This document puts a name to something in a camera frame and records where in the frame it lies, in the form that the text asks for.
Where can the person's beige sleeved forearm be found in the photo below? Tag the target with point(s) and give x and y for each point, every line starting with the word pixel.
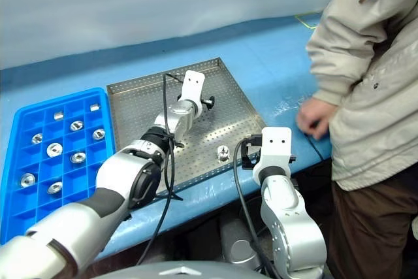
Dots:
pixel 336 66

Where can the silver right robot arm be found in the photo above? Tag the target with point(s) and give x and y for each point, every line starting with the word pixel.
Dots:
pixel 290 220

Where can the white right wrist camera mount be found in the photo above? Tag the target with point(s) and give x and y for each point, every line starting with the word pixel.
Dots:
pixel 274 148

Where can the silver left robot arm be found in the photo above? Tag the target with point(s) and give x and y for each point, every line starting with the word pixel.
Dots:
pixel 65 223

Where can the person in beige jacket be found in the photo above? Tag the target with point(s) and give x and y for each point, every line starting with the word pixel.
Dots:
pixel 382 96

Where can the blue compartment tray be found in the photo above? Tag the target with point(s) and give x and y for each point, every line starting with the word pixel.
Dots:
pixel 14 148

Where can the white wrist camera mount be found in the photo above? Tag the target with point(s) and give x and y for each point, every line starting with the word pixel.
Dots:
pixel 274 148
pixel 192 84

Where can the person's brown trousers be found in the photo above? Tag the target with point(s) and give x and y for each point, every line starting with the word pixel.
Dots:
pixel 375 233

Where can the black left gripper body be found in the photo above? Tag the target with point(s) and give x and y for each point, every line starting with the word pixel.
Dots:
pixel 209 102

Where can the silver cylindrical robot body part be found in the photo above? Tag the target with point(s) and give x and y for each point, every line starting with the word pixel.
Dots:
pixel 240 246

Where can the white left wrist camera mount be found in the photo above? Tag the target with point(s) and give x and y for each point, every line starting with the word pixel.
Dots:
pixel 192 84

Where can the grey robot torso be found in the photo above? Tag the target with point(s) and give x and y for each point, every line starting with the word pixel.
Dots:
pixel 183 272

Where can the perforated stainless steel tray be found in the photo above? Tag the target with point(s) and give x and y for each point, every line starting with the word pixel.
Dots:
pixel 222 122

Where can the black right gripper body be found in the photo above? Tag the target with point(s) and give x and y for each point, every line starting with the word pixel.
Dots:
pixel 249 160

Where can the person's bare hand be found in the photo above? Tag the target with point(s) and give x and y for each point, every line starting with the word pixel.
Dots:
pixel 315 114

